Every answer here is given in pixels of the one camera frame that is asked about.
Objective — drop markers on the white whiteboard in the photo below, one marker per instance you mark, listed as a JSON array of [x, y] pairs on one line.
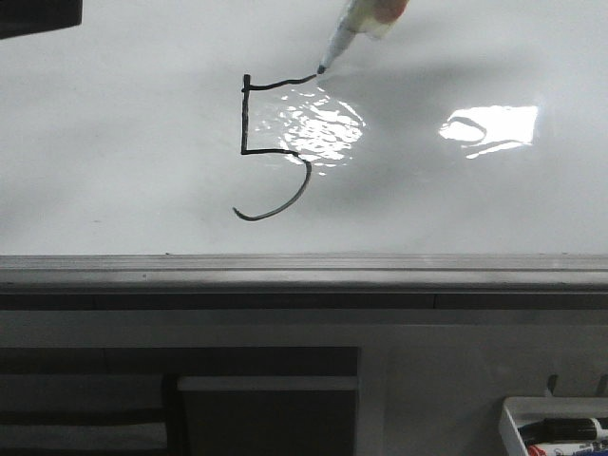
[[191, 144]]

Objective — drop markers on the red and blue marker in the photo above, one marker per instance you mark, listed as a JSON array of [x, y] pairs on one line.
[[568, 449]]

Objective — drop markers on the white marker tray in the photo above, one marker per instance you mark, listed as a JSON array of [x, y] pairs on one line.
[[521, 411]]

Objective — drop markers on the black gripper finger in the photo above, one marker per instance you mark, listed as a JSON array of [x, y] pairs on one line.
[[25, 17]]

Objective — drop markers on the black capped marker in tray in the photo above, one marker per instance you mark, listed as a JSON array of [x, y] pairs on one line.
[[564, 430]]

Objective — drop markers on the white marker with yellow tape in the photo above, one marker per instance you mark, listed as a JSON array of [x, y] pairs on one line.
[[373, 18]]

